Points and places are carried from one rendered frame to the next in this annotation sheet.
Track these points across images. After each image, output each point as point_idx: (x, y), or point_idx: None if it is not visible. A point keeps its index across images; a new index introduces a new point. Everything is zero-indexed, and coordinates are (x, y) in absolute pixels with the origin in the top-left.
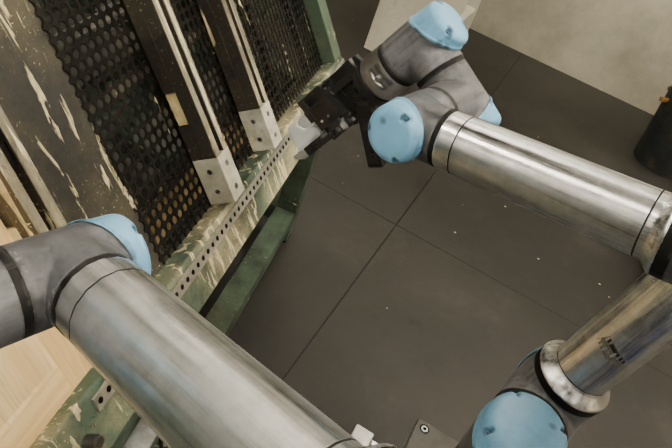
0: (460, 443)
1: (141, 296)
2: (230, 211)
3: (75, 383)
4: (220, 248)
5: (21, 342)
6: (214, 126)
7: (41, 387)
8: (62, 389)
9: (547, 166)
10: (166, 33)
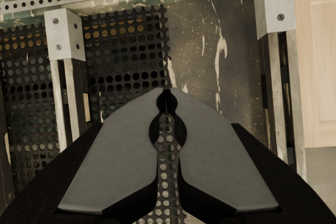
0: None
1: None
2: (72, 2)
3: None
4: None
5: (323, 35)
6: (59, 83)
7: None
8: None
9: None
10: None
